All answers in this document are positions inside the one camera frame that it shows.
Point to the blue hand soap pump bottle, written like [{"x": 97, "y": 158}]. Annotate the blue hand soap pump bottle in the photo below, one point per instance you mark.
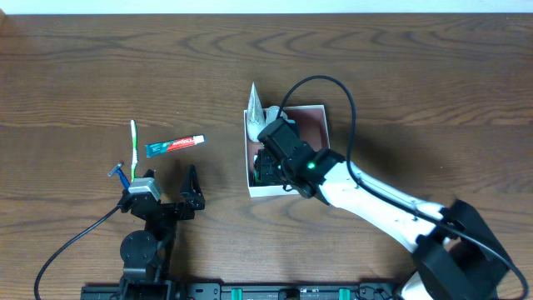
[{"x": 274, "y": 112}]

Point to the red green toothpaste tube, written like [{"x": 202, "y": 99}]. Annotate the red green toothpaste tube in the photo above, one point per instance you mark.
[{"x": 159, "y": 148}]

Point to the white box with pink interior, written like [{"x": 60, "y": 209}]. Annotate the white box with pink interior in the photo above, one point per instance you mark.
[{"x": 312, "y": 126}]

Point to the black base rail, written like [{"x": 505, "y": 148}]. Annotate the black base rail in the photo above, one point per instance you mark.
[{"x": 216, "y": 291}]

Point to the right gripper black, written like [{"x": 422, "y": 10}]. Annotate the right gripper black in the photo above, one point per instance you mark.
[{"x": 266, "y": 172}]

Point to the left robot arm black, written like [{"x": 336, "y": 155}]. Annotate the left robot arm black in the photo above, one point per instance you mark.
[{"x": 147, "y": 253}]

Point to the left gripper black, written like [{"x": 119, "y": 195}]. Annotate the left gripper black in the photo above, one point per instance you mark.
[{"x": 167, "y": 208}]

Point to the blue disposable razor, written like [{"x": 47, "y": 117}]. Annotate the blue disposable razor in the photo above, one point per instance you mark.
[{"x": 117, "y": 170}]

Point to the green white toothbrush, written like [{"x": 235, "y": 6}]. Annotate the green white toothbrush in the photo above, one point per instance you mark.
[{"x": 133, "y": 127}]

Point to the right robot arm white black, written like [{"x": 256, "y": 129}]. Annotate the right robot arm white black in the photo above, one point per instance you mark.
[{"x": 455, "y": 253}]

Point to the white lotion tube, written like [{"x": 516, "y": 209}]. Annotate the white lotion tube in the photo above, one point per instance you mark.
[{"x": 255, "y": 120}]

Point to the green soap bar package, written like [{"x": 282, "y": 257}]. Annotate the green soap bar package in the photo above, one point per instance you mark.
[{"x": 256, "y": 170}]

